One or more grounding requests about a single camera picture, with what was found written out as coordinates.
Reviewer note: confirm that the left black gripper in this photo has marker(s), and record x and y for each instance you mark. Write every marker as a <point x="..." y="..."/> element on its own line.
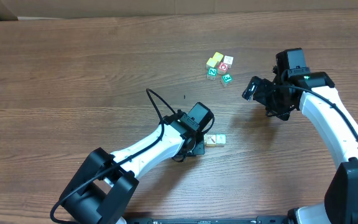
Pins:
<point x="198" y="149"/>

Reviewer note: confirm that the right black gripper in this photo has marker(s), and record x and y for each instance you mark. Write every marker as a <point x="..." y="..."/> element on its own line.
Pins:
<point x="266" y="96"/>

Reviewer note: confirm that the white block with feather picture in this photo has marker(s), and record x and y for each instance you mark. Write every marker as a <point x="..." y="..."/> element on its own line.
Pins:
<point x="211" y="140"/>

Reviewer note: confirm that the green A block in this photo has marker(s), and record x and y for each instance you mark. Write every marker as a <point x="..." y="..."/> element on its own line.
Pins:
<point x="220" y="140"/>

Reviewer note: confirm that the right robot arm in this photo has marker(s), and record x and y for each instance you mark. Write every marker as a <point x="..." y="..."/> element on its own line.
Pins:
<point x="296" y="87"/>

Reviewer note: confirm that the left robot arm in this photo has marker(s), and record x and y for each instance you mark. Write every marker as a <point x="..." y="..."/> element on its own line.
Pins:
<point x="102" y="187"/>

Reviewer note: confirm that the green E block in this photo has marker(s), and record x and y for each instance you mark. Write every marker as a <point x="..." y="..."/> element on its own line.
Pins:
<point x="226" y="80"/>

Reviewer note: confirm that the white block with letters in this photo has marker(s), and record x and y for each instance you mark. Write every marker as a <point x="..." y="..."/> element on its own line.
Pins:
<point x="228" y="60"/>

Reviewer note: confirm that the red letter block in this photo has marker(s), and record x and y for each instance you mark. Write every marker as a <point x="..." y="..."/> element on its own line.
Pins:
<point x="222" y="68"/>

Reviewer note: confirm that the green Z block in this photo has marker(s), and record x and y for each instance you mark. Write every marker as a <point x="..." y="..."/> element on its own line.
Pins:
<point x="211" y="73"/>

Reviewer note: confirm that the yellow block rear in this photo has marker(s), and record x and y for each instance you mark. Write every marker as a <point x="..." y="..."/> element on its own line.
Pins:
<point x="218" y="57"/>

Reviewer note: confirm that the yellow block front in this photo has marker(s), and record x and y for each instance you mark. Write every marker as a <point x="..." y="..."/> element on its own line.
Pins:
<point x="211" y="63"/>

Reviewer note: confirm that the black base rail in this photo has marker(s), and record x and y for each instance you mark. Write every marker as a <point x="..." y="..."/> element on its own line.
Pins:
<point x="268" y="219"/>

